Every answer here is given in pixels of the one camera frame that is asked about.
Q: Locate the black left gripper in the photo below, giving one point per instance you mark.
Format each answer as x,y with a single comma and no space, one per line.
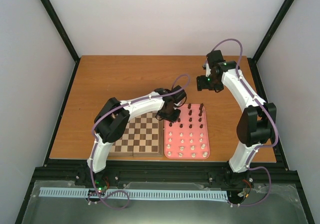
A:
172,119

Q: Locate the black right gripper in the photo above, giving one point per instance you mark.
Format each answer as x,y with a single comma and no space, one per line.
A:
202,85

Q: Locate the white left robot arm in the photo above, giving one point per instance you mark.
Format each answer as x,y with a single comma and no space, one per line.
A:
111,122

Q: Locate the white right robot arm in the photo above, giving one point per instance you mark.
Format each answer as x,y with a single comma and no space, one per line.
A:
257,121

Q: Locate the wooden chess board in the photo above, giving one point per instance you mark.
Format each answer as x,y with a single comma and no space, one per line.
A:
143,137

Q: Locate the dark king piece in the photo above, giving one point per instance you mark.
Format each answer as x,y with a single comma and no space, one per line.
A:
201,106

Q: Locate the pink plastic tray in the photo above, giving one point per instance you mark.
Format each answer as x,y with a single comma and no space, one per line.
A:
196,130

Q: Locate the black aluminium frame rail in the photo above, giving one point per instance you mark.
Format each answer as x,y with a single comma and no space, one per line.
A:
124,171

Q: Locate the light blue cable duct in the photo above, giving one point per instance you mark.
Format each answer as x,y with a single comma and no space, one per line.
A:
136,194

